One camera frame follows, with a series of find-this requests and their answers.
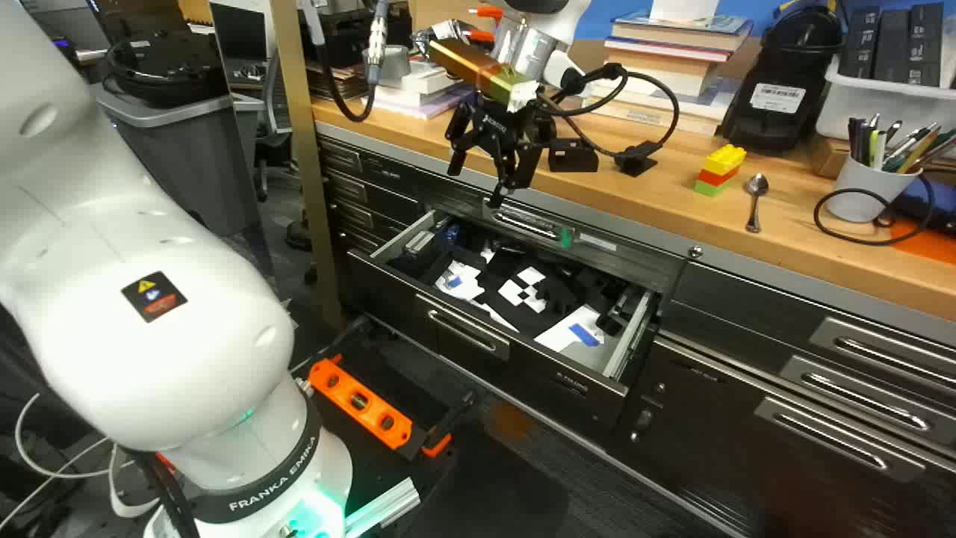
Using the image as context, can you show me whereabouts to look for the gold green wrist camera box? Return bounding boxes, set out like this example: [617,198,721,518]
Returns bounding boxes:
[417,20,550,113]

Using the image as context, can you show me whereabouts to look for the yellow pencil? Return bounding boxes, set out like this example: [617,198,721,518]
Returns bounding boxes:
[901,124,944,172]

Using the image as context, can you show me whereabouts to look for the white plastic bin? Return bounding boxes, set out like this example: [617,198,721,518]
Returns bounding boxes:
[817,54,956,142]

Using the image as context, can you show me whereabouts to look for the stack of books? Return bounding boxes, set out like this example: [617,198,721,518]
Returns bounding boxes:
[581,11,766,136]

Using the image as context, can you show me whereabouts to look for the black looped cable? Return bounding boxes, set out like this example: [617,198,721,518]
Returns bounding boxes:
[814,181,944,249]

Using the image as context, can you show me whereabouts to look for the pale green metal plate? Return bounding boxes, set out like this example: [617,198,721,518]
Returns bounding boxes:
[340,476,429,538]

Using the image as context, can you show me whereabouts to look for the black boxes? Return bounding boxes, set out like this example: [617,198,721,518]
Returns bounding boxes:
[838,0,951,86]

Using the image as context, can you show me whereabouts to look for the white pen cup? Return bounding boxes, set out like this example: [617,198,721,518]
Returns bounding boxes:
[827,151,923,228]

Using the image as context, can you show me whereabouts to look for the grey tool drawer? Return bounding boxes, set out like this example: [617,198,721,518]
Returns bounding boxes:
[345,202,699,422]

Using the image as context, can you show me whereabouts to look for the wooden post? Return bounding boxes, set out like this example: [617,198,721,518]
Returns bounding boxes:
[266,0,348,341]

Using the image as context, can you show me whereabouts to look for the cup of pens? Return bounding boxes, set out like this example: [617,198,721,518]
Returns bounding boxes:
[845,117,871,166]

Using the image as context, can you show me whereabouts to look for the black device with white label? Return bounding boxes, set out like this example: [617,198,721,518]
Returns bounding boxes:
[714,2,845,151]

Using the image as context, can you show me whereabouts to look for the white floor cable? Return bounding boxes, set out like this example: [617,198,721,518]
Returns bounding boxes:
[9,392,124,510]

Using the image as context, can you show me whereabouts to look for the yellow green red brick stack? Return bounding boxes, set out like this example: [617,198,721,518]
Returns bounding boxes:
[694,139,750,199]

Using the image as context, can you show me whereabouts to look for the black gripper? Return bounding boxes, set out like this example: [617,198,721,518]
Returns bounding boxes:
[444,93,560,210]

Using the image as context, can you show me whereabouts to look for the grey trash bin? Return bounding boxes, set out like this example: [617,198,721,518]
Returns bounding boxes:
[94,83,273,271]

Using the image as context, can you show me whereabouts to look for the black white checker sheet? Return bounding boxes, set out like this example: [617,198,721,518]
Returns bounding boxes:
[438,241,571,337]

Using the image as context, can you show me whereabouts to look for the metal spoon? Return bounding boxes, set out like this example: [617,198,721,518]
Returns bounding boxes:
[741,171,775,237]

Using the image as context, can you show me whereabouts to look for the black low drawer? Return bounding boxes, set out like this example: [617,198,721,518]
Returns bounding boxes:
[287,311,490,473]

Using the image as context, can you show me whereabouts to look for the white blue box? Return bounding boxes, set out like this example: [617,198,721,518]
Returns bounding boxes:
[536,301,614,365]

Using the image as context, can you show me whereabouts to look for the blue board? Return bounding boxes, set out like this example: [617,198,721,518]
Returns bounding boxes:
[571,0,839,42]

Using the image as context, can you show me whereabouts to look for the orange hex keys blue stand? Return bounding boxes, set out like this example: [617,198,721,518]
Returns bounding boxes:
[466,0,509,47]

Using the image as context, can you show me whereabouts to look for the grey duct tape roll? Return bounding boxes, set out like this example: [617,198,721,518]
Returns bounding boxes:
[376,42,412,83]

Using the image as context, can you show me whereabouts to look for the black drawer cabinet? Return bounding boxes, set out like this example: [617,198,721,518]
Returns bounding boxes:
[317,123,956,538]

